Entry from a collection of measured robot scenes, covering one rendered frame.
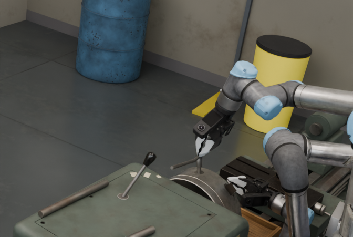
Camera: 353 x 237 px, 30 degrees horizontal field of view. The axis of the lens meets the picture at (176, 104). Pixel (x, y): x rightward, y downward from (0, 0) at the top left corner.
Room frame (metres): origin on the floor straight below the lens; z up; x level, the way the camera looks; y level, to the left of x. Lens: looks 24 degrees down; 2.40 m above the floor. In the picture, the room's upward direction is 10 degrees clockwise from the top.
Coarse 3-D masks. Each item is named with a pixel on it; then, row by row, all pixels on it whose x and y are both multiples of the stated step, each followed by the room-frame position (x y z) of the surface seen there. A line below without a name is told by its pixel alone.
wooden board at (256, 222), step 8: (248, 216) 2.35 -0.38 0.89; (256, 216) 2.34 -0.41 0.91; (256, 224) 2.31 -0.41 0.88; (264, 224) 2.31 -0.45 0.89; (272, 224) 2.30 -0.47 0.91; (248, 232) 2.24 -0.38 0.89; (256, 232) 2.25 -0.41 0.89; (264, 232) 2.26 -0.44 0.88; (272, 232) 2.24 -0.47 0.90; (280, 232) 2.29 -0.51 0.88
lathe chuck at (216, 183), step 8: (192, 168) 2.09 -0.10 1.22; (192, 176) 2.01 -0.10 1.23; (200, 176) 2.01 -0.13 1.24; (208, 176) 2.02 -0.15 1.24; (216, 176) 2.04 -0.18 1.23; (208, 184) 1.97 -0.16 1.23; (216, 184) 1.99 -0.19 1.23; (216, 192) 1.95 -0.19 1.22; (224, 192) 1.98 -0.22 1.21; (224, 200) 1.95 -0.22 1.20; (232, 200) 1.98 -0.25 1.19; (232, 208) 1.95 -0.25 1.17; (240, 208) 1.99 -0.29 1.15
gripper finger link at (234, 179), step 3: (231, 177) 2.28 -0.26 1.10; (234, 177) 2.27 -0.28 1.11; (237, 177) 2.27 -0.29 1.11; (240, 177) 2.29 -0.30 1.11; (243, 177) 2.29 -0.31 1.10; (231, 180) 2.27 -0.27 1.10; (234, 180) 2.26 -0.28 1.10; (237, 180) 2.25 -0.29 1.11; (240, 180) 2.25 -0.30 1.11; (237, 183) 2.25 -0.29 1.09; (240, 183) 2.25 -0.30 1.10; (243, 183) 2.24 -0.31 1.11; (246, 183) 2.24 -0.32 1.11; (243, 186) 2.24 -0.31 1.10
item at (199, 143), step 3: (198, 138) 1.91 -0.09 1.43; (204, 138) 1.90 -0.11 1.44; (195, 141) 1.92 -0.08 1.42; (198, 141) 1.91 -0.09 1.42; (201, 141) 1.90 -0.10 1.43; (204, 141) 1.95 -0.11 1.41; (195, 144) 1.91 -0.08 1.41; (198, 144) 1.91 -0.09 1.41; (201, 144) 1.91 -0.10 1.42; (198, 147) 1.91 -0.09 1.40; (201, 147) 1.91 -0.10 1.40; (198, 150) 1.90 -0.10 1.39; (198, 153) 1.91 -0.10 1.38
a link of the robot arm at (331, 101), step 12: (276, 84) 1.90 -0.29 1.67; (288, 84) 1.90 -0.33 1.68; (300, 84) 1.88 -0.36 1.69; (288, 96) 1.86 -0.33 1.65; (300, 96) 1.84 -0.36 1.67; (312, 96) 1.81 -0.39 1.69; (324, 96) 1.79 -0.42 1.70; (336, 96) 1.77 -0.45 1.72; (348, 96) 1.74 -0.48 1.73; (300, 108) 1.86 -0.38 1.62; (312, 108) 1.81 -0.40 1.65; (324, 108) 1.78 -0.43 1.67; (336, 108) 1.75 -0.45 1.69; (348, 108) 1.72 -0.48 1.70
